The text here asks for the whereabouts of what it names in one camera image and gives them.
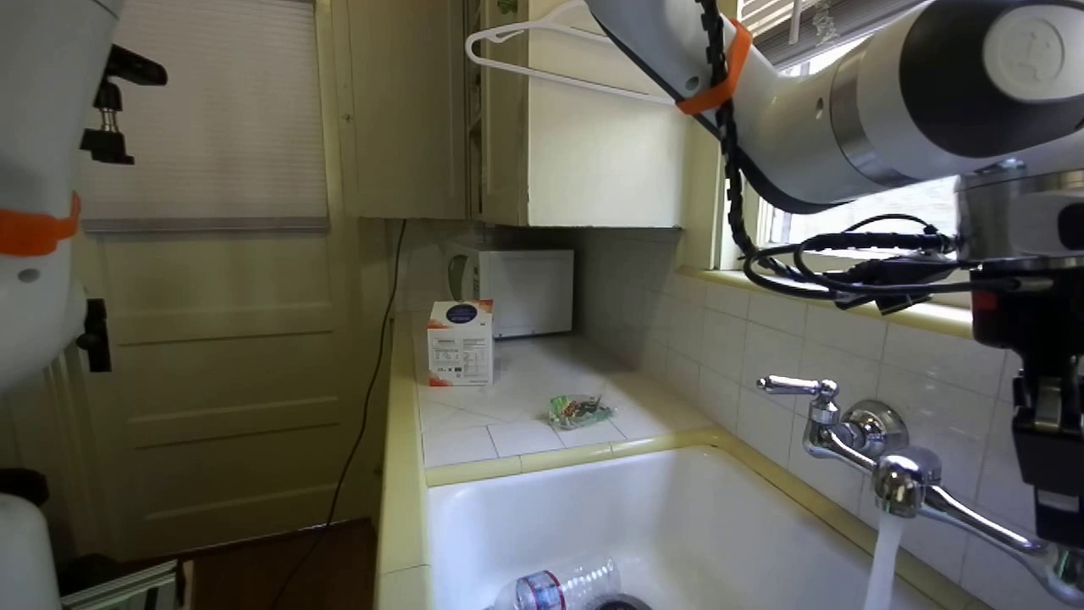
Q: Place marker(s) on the sink drain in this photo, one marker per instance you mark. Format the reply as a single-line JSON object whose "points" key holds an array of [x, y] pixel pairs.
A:
{"points": [[619, 600]]}

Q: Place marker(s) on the white microwave appliance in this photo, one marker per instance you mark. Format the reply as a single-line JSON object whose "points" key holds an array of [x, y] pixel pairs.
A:
{"points": [[531, 289]]}

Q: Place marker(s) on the small green wrapper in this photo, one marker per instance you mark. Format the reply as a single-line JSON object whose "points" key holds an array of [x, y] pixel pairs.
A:
{"points": [[569, 412]]}

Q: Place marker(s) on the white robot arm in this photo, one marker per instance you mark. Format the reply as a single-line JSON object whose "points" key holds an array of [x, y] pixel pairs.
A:
{"points": [[687, 47]]}

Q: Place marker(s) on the white plastic clothes hanger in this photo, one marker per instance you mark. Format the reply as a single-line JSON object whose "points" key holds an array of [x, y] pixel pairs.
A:
{"points": [[560, 44]]}

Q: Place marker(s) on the white carton box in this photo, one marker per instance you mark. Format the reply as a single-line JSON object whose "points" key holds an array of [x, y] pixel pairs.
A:
{"points": [[460, 344]]}

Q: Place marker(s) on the white container bottom left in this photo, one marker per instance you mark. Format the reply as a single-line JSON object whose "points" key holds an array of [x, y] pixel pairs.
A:
{"points": [[24, 544]]}

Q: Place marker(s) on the black camera on stand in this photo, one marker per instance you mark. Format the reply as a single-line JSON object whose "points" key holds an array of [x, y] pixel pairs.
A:
{"points": [[105, 139]]}

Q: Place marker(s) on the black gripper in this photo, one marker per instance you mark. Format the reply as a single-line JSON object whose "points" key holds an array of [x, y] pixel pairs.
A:
{"points": [[1041, 318]]}

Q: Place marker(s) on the white ceramic sink basin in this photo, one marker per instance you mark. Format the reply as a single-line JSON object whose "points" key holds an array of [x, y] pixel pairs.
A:
{"points": [[674, 531]]}

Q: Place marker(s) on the black door latch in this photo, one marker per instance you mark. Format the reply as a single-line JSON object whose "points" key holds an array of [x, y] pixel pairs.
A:
{"points": [[96, 336]]}

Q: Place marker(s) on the cream panelled door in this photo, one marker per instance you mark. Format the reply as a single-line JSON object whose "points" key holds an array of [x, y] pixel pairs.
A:
{"points": [[243, 312]]}

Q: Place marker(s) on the white upper cabinet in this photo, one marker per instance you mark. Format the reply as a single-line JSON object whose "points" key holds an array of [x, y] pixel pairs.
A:
{"points": [[565, 157]]}

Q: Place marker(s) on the chrome wall tap faucet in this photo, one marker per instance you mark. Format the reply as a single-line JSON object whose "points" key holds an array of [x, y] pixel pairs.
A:
{"points": [[907, 480]]}

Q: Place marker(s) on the clear bottle in sink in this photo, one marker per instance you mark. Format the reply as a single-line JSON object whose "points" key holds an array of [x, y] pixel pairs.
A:
{"points": [[576, 586]]}

